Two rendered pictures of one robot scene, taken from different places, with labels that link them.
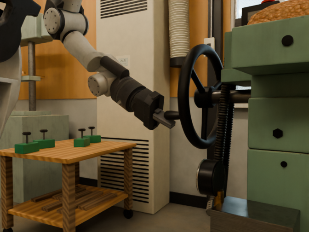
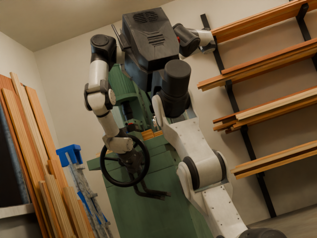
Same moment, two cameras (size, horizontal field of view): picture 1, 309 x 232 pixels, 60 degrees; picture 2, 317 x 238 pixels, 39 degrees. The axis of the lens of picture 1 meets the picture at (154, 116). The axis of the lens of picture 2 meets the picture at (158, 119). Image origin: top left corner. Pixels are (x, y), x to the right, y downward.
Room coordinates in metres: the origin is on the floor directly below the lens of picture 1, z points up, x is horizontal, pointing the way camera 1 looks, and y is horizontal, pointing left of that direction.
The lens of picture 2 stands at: (1.43, 2.24, 0.56)
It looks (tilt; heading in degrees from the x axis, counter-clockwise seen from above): 9 degrees up; 248
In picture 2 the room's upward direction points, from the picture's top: 18 degrees counter-clockwise
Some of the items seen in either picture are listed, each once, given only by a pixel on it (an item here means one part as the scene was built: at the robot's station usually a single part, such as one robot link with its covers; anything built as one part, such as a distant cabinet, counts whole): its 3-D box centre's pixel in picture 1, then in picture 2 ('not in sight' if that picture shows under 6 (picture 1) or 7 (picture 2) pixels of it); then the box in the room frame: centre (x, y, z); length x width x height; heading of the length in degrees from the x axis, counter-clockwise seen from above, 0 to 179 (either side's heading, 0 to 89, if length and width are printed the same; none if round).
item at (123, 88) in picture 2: not in sight; (117, 79); (0.56, -0.42, 1.35); 0.18 x 0.18 x 0.31
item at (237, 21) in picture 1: (259, 22); (126, 130); (0.66, -0.25, 0.99); 0.13 x 0.11 x 0.06; 146
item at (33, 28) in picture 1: (33, 105); not in sight; (2.42, 1.09, 0.79); 0.62 x 0.48 x 1.58; 61
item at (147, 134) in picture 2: not in sight; (138, 139); (0.57, -0.35, 0.93); 0.19 x 0.02 x 0.07; 146
